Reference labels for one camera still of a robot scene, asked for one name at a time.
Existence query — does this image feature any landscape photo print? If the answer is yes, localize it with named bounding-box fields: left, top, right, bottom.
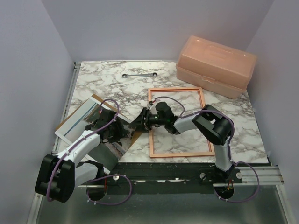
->
left=55, top=95, right=135, bottom=173

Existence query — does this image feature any red wooden picture frame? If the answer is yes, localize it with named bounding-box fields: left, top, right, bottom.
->
left=148, top=87, right=215, bottom=158

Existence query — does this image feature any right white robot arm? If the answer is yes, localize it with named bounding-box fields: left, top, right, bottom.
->
left=129, top=102, right=235, bottom=183

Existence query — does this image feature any pink plastic storage box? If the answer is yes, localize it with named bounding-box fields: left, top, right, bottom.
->
left=176, top=36, right=257, bottom=99

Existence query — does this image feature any silver ratchet wrench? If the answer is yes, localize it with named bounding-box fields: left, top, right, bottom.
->
left=122, top=72, right=157, bottom=78

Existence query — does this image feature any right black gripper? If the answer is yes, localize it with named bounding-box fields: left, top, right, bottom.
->
left=129, top=108, right=167, bottom=133

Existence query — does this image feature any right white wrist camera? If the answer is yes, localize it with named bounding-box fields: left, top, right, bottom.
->
left=148, top=99, right=157, bottom=114

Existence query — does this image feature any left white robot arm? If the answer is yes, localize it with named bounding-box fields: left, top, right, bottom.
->
left=35, top=109, right=134, bottom=203

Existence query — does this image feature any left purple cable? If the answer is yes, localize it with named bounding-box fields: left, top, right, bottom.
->
left=45, top=99, right=133, bottom=206

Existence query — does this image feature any brown cardboard backing board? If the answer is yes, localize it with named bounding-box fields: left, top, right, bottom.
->
left=55, top=94, right=103, bottom=144

